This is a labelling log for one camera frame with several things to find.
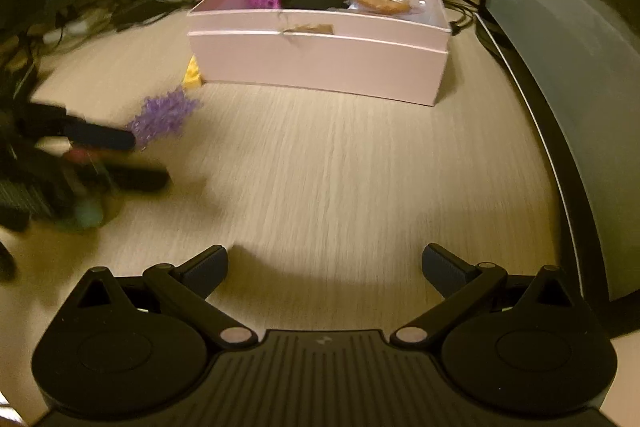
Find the black power adapter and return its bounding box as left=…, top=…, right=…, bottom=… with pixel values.
left=112, top=0, right=172, bottom=31

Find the white power strip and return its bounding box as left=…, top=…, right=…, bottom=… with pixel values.
left=42, top=6, right=117, bottom=44

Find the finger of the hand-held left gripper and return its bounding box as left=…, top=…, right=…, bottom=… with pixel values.
left=64, top=118, right=137, bottom=154
left=95, top=163, right=170, bottom=194

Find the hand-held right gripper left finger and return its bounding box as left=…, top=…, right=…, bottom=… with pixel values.
left=75, top=245, right=254, bottom=348

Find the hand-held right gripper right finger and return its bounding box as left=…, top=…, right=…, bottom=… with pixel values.
left=390, top=244, right=576, bottom=348

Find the computer tower case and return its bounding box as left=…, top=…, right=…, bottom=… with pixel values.
left=474, top=0, right=640, bottom=339

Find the pink cardboard box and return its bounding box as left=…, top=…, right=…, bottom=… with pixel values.
left=186, top=0, right=451, bottom=108

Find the purple packet of chocolate balls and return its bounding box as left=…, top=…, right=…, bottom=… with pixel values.
left=125, top=88, right=203, bottom=152

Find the short yellow building block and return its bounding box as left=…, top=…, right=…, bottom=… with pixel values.
left=182, top=56, right=206, bottom=88

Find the brown paper tag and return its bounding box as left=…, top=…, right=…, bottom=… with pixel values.
left=279, top=22, right=335, bottom=39

